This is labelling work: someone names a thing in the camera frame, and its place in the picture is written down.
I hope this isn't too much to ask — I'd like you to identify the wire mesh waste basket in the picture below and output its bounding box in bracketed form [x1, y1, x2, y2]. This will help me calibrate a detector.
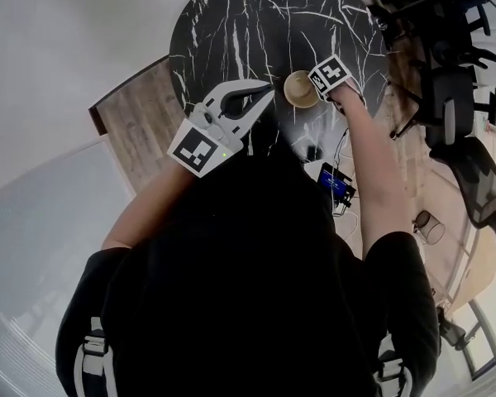
[413, 209, 446, 246]

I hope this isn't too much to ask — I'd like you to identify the person's black shirt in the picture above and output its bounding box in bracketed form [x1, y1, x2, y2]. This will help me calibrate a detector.
[55, 146, 441, 397]

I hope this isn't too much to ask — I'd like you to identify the person's right forearm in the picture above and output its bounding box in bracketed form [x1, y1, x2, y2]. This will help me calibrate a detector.
[328, 84, 413, 260]

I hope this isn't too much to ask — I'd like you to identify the grey harness strap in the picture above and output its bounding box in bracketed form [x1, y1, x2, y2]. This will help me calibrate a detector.
[374, 341, 410, 397]
[74, 316, 119, 397]

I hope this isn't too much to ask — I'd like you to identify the black device with blue screen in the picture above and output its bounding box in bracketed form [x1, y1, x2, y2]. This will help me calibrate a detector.
[316, 161, 356, 217]

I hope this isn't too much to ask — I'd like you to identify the black padded office chair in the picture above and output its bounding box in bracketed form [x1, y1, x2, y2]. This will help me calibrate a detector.
[390, 62, 496, 151]

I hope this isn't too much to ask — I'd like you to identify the person's left forearm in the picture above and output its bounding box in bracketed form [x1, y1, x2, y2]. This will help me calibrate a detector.
[101, 165, 199, 251]

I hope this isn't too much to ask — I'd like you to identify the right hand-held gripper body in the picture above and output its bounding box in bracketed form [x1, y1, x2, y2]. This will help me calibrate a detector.
[308, 55, 352, 97]

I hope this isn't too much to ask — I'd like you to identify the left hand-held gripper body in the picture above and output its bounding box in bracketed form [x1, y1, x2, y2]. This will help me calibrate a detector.
[167, 102, 244, 179]

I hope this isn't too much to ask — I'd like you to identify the black framed window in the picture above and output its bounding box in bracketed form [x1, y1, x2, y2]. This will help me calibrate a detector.
[466, 295, 496, 380]

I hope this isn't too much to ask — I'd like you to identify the light wooden desk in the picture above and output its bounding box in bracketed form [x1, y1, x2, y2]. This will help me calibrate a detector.
[437, 204, 496, 313]

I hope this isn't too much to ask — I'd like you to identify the round black marble table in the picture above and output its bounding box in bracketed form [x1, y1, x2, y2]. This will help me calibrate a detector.
[168, 0, 392, 160]

